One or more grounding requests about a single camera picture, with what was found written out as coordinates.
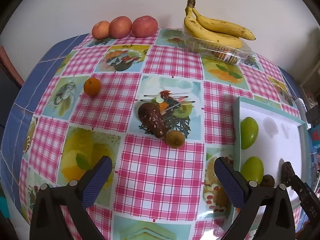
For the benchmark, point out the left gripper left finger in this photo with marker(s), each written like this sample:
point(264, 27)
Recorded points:
point(47, 220)

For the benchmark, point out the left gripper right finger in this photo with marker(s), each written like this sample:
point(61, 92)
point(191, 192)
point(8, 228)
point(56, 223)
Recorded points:
point(277, 221)

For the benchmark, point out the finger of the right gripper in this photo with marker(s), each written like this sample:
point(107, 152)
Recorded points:
point(308, 200)

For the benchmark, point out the round dark passion fruit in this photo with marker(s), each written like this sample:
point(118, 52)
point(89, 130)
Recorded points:
point(267, 181)

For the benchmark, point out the green fruit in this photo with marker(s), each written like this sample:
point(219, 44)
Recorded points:
point(249, 130)
point(253, 169)

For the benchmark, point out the brown kiwi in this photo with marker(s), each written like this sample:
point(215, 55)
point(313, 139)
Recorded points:
point(175, 139)

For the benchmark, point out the small orange tangerine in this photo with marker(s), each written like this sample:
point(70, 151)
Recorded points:
point(92, 87)

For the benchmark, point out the long dark brown fruit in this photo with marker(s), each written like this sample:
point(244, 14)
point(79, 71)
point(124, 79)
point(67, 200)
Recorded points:
point(150, 115)

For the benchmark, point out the dark wrinkled fruit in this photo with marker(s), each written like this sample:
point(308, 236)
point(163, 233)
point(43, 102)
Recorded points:
point(287, 173)

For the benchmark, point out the white tray teal rim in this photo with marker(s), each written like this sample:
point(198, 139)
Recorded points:
point(281, 137)

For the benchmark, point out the white black device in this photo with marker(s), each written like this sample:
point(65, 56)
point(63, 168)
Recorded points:
point(310, 116)

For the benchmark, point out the pink checkered fruit tablecloth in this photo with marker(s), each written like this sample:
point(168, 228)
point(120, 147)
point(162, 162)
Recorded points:
point(55, 132)

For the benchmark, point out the clear plastic fruit container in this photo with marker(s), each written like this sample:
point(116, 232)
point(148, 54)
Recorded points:
point(215, 51)

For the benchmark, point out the lower yellow banana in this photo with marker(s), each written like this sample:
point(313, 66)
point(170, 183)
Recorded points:
point(197, 31)

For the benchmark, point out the yellow banana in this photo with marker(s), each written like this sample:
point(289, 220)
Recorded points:
point(197, 31)
point(220, 26)

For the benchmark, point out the upper yellow banana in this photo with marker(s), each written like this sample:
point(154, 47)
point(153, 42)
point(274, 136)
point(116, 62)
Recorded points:
point(220, 26)

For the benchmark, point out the small peach apple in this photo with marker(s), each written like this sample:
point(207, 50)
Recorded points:
point(101, 30)

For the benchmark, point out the middle red apple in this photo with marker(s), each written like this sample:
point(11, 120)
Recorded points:
point(120, 27)

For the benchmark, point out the large red apple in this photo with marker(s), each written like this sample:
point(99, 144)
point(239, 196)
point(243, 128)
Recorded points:
point(144, 26)

